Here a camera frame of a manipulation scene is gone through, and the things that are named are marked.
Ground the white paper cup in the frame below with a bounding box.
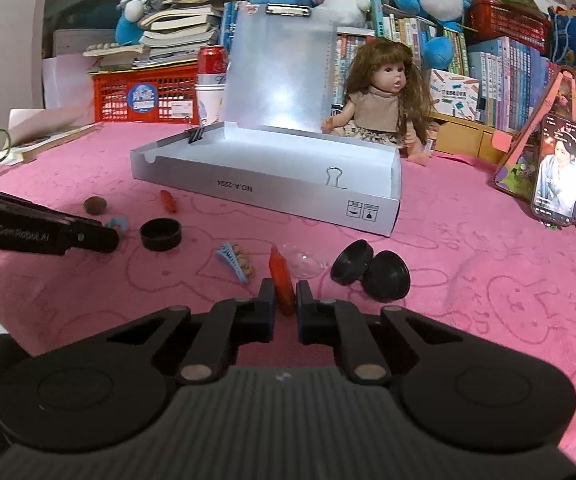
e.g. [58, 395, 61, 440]
[194, 83, 227, 125]

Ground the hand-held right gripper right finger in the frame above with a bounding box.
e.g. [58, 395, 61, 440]
[295, 280, 461, 386]

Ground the pink bunny print blanket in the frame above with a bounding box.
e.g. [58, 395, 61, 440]
[0, 122, 576, 466]

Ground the long-haired baby doll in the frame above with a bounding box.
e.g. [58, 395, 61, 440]
[320, 41, 436, 167]

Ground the white cardboard box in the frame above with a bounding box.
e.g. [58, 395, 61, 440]
[130, 120, 401, 237]

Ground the row of shelved books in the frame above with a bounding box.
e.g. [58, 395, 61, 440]
[219, 0, 566, 133]

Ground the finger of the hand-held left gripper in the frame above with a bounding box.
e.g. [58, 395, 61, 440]
[62, 217, 120, 255]

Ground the black binder clip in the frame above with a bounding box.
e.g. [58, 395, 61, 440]
[186, 116, 207, 145]

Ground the small blue white plush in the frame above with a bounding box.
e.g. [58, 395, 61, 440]
[114, 0, 161, 47]

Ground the blue hair claw clip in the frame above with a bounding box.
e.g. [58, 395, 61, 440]
[216, 242, 257, 286]

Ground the red plastic basket blue sticker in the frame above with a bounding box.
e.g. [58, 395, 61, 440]
[90, 63, 201, 124]

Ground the red soda can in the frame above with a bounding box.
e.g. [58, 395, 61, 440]
[197, 45, 229, 87]

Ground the clear plastic dome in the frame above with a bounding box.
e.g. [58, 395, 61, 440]
[282, 242, 327, 278]

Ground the stack of worn books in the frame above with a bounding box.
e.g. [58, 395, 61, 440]
[84, 0, 241, 72]

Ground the pink house-shaped stand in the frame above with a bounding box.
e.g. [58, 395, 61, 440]
[494, 65, 576, 203]

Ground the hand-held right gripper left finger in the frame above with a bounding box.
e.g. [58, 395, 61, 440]
[105, 277, 277, 386]

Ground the wooden drawer organizer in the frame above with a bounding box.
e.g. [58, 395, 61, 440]
[430, 111, 511, 164]

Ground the black cylindrical cap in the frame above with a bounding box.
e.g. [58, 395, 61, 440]
[139, 217, 183, 253]

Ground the label printer box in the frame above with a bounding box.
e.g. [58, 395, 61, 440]
[428, 67, 481, 122]

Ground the smartphone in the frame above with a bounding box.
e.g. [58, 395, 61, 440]
[531, 113, 576, 229]

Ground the red mesh basket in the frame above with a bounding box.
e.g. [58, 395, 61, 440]
[469, 0, 552, 54]

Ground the orange-red marker pen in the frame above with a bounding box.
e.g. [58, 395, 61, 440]
[269, 243, 295, 317]

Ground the flat lying book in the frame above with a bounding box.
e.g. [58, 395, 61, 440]
[10, 122, 102, 164]

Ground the clear plastic clipboard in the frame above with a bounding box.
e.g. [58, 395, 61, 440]
[222, 3, 339, 134]

